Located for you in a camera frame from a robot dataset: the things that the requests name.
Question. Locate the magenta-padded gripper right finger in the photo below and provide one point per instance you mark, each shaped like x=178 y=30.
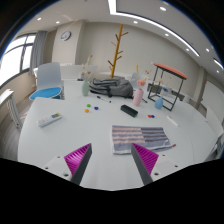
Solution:
x=146 y=159

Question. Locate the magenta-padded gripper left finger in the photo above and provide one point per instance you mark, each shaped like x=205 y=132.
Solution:
x=78 y=159

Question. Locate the striped pink and blue towel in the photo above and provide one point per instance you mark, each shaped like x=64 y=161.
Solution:
x=140 y=135

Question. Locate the blue round magnet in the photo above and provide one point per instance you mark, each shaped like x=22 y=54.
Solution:
x=152 y=116
x=96 y=108

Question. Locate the white board eraser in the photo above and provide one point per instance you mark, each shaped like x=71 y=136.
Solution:
x=172 y=121

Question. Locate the white remote control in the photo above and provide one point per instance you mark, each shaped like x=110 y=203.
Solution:
x=49 y=119

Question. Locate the orange round magnet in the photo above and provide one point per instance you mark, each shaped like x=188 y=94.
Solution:
x=86 y=110

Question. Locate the black rectangular case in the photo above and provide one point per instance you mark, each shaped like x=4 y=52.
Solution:
x=129 y=110

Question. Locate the green round magnet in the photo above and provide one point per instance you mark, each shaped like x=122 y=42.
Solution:
x=88 y=105

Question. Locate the blue vase with dried stems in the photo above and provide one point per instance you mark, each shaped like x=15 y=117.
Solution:
x=159 y=103

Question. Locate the pink vase with flowers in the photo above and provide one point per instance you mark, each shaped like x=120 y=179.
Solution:
x=138 y=97

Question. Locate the black marker pen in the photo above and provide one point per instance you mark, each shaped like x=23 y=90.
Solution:
x=104 y=99

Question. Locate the green vase with dried stems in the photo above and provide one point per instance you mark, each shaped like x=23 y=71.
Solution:
x=85 y=89

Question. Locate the grey backpack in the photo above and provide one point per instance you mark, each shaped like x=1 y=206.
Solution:
x=113 y=87

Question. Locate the white chair with blue seat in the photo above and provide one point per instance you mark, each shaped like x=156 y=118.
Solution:
x=48 y=76

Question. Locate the black-framed orange-topped side table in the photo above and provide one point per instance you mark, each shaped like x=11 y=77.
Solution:
x=170 y=69

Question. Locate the white side desk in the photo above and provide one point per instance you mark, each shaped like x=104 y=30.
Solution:
x=8 y=96

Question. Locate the grey curtain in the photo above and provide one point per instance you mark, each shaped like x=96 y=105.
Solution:
x=38 y=53

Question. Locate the yellow wooden coat tree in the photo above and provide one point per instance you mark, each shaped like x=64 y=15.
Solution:
x=116 y=50

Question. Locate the large window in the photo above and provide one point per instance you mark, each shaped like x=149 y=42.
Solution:
x=13 y=61

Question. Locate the long ceiling light strip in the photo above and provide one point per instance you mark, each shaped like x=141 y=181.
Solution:
x=150 y=21

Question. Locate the recessed ceiling spot lights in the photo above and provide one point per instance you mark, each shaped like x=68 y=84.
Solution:
x=162 y=8

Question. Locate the white wall board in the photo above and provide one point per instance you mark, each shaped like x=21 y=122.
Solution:
x=213 y=98

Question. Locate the round wall clock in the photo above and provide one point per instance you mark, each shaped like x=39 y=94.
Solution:
x=65 y=35

